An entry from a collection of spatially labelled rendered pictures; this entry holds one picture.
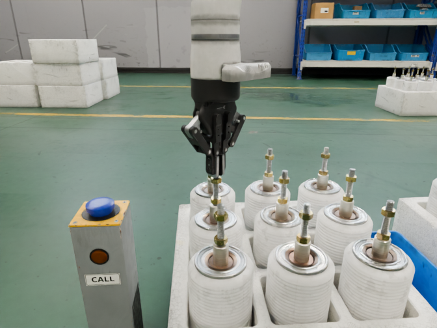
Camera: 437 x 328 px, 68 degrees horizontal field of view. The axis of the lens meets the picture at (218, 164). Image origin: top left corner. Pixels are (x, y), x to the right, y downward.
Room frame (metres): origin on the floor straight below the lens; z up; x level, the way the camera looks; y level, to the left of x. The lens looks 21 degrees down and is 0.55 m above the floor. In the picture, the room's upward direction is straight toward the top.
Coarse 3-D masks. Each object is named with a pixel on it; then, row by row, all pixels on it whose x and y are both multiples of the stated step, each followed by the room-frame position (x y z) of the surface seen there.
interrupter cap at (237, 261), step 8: (208, 248) 0.41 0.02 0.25; (232, 248) 0.41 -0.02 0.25; (200, 256) 0.39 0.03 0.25; (208, 256) 0.39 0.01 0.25; (232, 256) 0.40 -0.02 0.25; (240, 256) 0.39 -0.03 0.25; (200, 264) 0.38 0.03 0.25; (208, 264) 0.38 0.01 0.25; (232, 264) 0.38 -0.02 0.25; (240, 264) 0.38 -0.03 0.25; (200, 272) 0.36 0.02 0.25; (208, 272) 0.36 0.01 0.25; (216, 272) 0.36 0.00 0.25; (224, 272) 0.36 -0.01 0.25; (232, 272) 0.36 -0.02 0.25; (240, 272) 0.36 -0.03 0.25
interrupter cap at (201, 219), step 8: (208, 208) 0.54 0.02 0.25; (224, 208) 0.54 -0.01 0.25; (200, 216) 0.51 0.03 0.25; (208, 216) 0.51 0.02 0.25; (232, 216) 0.51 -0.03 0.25; (200, 224) 0.48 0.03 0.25; (208, 224) 0.48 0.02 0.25; (216, 224) 0.49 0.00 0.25; (224, 224) 0.48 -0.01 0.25; (232, 224) 0.48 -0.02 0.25
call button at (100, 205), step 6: (96, 198) 0.43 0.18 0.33; (102, 198) 0.43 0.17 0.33; (108, 198) 0.43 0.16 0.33; (90, 204) 0.41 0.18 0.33; (96, 204) 0.41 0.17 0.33; (102, 204) 0.41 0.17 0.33; (108, 204) 0.41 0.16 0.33; (114, 204) 0.42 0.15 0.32; (90, 210) 0.40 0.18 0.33; (96, 210) 0.40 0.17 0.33; (102, 210) 0.40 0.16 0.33; (108, 210) 0.41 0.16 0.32; (96, 216) 0.40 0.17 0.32; (102, 216) 0.40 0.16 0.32
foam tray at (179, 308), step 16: (240, 208) 0.67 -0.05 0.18; (176, 240) 0.54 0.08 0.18; (176, 256) 0.49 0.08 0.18; (176, 272) 0.45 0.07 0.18; (256, 272) 0.45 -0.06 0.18; (336, 272) 0.45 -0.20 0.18; (176, 288) 0.41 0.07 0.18; (256, 288) 0.41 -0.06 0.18; (336, 288) 0.45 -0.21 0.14; (176, 304) 0.38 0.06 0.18; (256, 304) 0.38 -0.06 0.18; (336, 304) 0.38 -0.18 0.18; (416, 304) 0.38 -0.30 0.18; (176, 320) 0.35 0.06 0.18; (256, 320) 0.36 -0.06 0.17; (336, 320) 0.36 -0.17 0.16; (352, 320) 0.35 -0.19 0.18; (368, 320) 0.35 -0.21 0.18; (384, 320) 0.35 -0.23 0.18; (400, 320) 0.35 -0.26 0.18; (416, 320) 0.35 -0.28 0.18; (432, 320) 0.35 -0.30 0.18
